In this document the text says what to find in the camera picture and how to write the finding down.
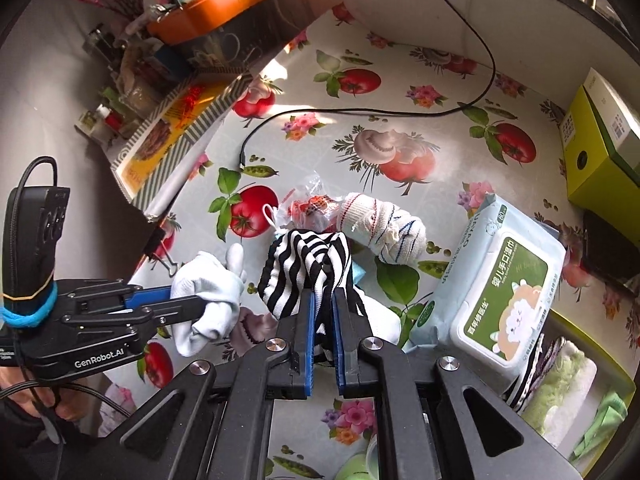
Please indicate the clear plastic bag red contents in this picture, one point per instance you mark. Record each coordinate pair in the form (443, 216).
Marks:
(310, 205)

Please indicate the wet wipes pack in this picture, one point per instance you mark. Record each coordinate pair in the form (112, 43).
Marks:
(500, 300)

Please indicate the orange plastic tray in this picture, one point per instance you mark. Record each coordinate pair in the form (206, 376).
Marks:
(210, 15)

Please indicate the green microfiber cloth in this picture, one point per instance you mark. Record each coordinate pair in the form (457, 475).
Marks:
(600, 425)

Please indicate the clear round plastic container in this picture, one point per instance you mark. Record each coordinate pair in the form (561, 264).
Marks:
(372, 460)

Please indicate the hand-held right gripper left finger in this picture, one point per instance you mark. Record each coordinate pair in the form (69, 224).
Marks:
(306, 345)

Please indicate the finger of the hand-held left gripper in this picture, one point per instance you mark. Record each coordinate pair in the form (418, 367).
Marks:
(150, 317)
(145, 295)

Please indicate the yellow-green cardboard box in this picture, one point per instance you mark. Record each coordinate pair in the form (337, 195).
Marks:
(595, 170)

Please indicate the person's left hand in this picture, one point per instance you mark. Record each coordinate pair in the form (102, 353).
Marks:
(25, 390)

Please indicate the black binder clip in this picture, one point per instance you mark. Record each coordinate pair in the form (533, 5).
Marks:
(152, 242)

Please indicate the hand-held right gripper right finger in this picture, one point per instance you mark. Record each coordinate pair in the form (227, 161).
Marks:
(341, 345)

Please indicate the green towel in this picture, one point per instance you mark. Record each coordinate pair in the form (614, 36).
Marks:
(560, 385)

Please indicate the black phone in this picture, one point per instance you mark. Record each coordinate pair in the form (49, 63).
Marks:
(610, 255)

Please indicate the black white striped sock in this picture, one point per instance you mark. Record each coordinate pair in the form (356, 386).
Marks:
(530, 375)
(300, 270)

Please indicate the shelf clutter pile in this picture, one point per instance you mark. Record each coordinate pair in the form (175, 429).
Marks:
(125, 90)

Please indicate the tomato flower print tablecloth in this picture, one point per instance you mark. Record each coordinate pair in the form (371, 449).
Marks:
(450, 125)

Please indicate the yellow-green box lid tray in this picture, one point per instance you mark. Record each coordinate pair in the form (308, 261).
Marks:
(600, 355)

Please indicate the striped yellow printed cardboard box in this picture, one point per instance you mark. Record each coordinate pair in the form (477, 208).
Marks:
(165, 150)

